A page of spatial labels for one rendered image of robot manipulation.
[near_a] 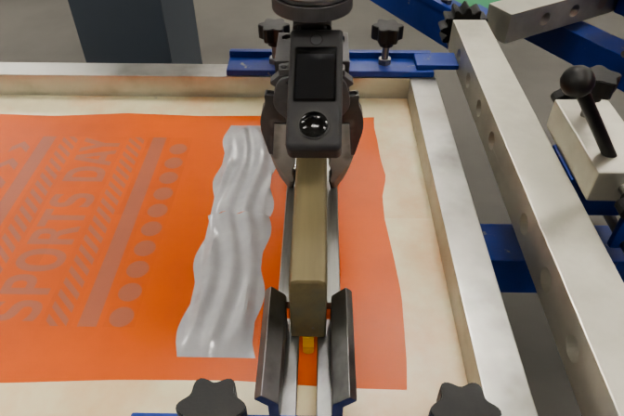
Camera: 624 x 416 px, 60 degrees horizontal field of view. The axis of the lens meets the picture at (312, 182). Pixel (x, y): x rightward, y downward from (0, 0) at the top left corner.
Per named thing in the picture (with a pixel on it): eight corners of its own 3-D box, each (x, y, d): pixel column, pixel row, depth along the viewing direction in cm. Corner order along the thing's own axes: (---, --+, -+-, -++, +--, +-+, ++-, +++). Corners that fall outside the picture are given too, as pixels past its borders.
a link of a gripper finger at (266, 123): (302, 149, 57) (316, 78, 52) (301, 160, 56) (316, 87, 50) (257, 143, 57) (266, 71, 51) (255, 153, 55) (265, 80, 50)
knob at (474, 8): (439, 60, 85) (448, 15, 80) (434, 44, 89) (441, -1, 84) (487, 60, 85) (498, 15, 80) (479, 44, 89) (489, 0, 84)
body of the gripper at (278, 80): (348, 84, 59) (354, -30, 51) (351, 129, 52) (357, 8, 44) (278, 83, 59) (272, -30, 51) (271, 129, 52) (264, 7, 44)
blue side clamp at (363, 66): (229, 105, 82) (225, 64, 78) (234, 88, 86) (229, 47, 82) (428, 108, 82) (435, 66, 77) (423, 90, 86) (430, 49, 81)
